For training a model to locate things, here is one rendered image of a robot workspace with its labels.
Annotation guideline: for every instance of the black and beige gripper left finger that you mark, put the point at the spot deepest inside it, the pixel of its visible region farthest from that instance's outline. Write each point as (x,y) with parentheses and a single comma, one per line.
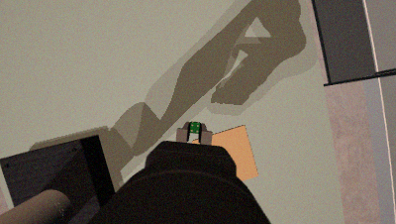
(182,134)

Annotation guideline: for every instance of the green die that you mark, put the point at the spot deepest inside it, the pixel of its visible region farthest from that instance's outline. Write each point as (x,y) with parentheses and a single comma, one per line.
(194,127)

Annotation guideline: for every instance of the orange square mat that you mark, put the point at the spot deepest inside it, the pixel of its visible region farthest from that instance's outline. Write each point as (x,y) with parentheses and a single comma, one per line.
(236,142)

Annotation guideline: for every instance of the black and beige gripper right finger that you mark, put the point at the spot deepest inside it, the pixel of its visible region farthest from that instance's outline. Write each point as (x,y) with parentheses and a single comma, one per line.
(205,136)

